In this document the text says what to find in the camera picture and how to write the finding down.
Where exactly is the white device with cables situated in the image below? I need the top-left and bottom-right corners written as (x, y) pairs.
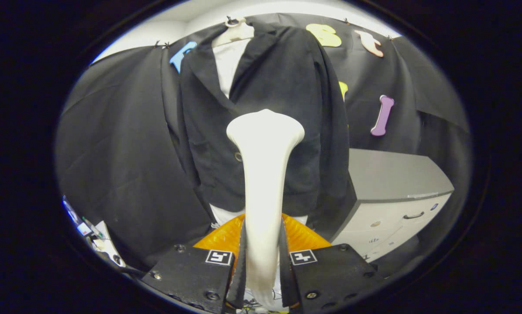
top-left (62, 196), bottom-right (126, 267)

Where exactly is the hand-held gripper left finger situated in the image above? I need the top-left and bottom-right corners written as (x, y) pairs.
top-left (141, 214), bottom-right (247, 314)

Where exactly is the white mannequin torso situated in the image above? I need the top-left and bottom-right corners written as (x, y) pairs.
top-left (209, 17), bottom-right (309, 229)

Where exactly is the black backdrop cloth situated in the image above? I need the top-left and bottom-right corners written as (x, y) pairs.
top-left (56, 12), bottom-right (471, 271)

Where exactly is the grey cabinet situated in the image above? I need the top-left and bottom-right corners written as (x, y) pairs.
top-left (331, 148), bottom-right (455, 262)

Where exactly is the black suit jacket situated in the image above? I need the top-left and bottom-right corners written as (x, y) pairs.
top-left (176, 22), bottom-right (351, 218)

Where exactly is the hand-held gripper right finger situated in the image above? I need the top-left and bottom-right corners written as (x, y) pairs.
top-left (280, 214), bottom-right (384, 312)

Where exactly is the white garment steamer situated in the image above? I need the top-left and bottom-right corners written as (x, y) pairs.
top-left (226, 109), bottom-right (305, 310)

